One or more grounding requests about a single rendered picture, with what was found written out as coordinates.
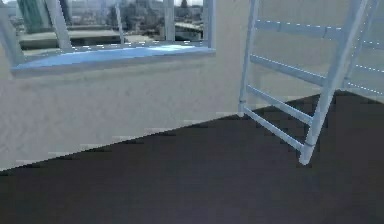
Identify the white framed window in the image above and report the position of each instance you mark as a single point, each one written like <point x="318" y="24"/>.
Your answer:
<point x="110" y="53"/>

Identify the white metal rack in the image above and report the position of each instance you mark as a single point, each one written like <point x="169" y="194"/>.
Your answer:
<point x="330" y="83"/>

